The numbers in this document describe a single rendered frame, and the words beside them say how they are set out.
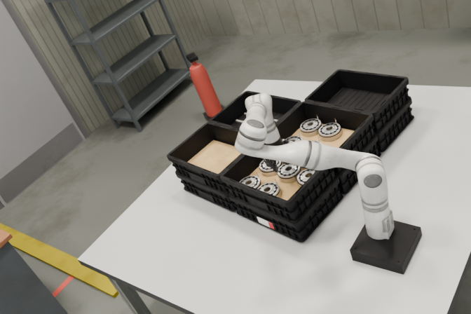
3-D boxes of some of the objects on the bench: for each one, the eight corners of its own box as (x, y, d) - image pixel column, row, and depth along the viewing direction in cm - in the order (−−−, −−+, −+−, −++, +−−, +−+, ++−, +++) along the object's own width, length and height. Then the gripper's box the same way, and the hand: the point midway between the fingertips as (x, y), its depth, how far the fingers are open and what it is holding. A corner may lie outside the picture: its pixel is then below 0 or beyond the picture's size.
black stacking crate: (416, 118, 237) (413, 97, 231) (383, 155, 223) (378, 134, 217) (347, 105, 265) (342, 86, 259) (314, 137, 251) (308, 118, 245)
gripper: (265, 149, 193) (276, 181, 201) (289, 127, 200) (298, 158, 208) (251, 145, 198) (263, 176, 207) (275, 124, 205) (285, 155, 214)
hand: (280, 165), depth 207 cm, fingers open, 5 cm apart
